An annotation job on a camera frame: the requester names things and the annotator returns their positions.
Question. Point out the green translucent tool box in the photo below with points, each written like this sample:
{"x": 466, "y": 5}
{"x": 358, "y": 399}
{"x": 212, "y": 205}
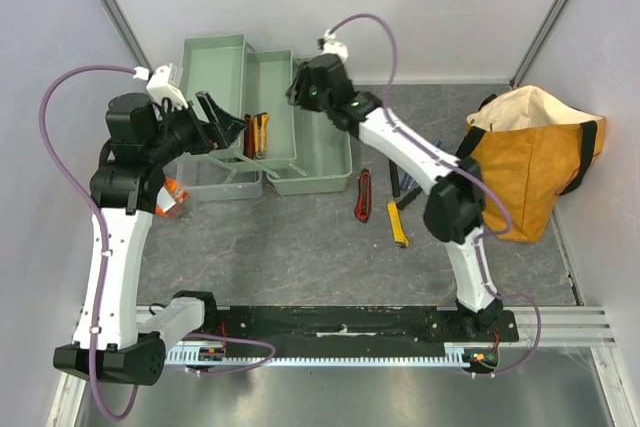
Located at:
{"x": 296, "y": 151}

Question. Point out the aluminium rail frame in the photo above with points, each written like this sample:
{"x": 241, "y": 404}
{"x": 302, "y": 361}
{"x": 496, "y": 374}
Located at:
{"x": 546, "y": 326}

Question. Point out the hammer black handle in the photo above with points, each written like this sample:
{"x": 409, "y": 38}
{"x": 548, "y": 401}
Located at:
{"x": 394, "y": 179}

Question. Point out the blue grey cable duct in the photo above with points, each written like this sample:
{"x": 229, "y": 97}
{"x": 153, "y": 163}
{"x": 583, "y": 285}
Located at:
{"x": 196, "y": 355}

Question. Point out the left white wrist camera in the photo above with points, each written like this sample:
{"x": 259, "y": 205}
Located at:
{"x": 163, "y": 83}

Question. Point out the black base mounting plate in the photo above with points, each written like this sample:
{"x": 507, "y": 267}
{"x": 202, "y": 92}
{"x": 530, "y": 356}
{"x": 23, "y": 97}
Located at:
{"x": 351, "y": 330}

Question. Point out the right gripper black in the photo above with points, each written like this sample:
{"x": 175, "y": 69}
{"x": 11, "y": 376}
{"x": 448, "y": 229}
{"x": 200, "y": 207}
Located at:
{"x": 297, "y": 88}

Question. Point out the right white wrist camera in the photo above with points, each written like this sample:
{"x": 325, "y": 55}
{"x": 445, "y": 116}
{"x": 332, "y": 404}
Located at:
{"x": 330, "y": 45}

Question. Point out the black long tool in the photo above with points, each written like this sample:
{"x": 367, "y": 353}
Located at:
{"x": 409, "y": 198}

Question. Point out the clear plastic screw box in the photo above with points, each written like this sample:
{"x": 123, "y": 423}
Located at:
{"x": 166, "y": 204}

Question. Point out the orange screw box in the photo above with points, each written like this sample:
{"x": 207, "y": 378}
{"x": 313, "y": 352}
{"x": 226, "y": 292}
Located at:
{"x": 178, "y": 192}

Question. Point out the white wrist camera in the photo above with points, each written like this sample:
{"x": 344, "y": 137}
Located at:
{"x": 330, "y": 45}
{"x": 163, "y": 83}

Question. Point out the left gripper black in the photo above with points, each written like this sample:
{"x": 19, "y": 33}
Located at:
{"x": 212, "y": 135}

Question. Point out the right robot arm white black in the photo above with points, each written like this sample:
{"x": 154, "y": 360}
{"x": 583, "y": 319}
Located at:
{"x": 454, "y": 187}

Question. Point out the yellow black utility knife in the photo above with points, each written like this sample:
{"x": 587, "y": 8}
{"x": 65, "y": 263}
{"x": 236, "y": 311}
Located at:
{"x": 260, "y": 134}
{"x": 398, "y": 233}

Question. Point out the mustard canvas tote bag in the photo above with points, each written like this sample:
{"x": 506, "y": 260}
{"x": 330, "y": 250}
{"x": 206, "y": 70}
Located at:
{"x": 532, "y": 149}

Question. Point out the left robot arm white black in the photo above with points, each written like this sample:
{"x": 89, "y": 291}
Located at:
{"x": 109, "y": 344}

